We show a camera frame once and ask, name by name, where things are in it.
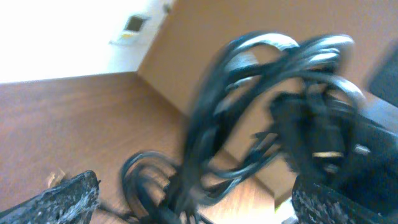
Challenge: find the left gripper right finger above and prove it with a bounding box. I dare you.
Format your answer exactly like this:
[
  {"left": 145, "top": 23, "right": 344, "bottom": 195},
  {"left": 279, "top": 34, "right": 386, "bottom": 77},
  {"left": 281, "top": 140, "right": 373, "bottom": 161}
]
[{"left": 292, "top": 175, "right": 397, "bottom": 224}]

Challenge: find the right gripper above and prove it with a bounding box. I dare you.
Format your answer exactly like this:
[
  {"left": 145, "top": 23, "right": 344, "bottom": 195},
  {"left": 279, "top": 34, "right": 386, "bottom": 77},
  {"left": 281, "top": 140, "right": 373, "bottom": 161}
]
[{"left": 270, "top": 92, "right": 397, "bottom": 215}]

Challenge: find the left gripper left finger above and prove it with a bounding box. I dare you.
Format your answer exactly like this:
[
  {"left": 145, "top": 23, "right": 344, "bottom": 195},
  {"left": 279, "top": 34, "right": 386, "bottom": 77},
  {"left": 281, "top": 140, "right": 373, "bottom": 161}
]
[{"left": 1, "top": 170, "right": 100, "bottom": 224}]

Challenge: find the black usb cable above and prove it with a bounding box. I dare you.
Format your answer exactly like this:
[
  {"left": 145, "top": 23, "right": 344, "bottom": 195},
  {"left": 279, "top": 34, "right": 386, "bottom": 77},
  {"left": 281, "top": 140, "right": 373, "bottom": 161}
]
[{"left": 119, "top": 30, "right": 366, "bottom": 224}]

